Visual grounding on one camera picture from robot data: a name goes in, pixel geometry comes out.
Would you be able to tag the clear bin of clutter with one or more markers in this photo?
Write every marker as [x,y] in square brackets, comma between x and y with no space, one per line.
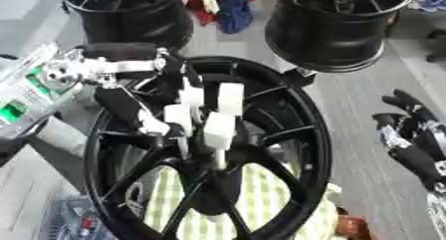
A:
[75,220]

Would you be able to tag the white pin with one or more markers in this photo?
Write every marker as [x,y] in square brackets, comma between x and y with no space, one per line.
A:
[219,131]
[230,98]
[190,99]

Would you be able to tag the blue patterned cloth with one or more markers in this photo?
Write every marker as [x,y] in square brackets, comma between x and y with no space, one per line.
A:
[432,1]

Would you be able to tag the black clamp bracket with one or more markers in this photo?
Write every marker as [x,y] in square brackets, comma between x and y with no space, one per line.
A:
[301,76]

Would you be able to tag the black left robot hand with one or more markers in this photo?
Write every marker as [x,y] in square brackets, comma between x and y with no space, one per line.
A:
[119,103]

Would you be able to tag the red and blue cloth bundle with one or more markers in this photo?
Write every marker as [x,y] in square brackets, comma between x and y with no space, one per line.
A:
[232,11]

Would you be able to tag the pale grey cylinder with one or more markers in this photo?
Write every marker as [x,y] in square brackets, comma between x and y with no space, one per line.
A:
[61,136]

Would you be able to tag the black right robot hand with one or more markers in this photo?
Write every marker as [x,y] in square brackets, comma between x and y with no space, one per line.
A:
[418,157]

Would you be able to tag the black wheel rim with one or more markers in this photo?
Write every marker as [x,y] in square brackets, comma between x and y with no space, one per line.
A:
[133,21]
[331,35]

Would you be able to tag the large black spoked wheel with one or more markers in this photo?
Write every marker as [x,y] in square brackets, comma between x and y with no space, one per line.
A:
[310,144]

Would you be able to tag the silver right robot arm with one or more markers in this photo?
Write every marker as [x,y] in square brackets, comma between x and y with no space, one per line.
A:
[439,215]

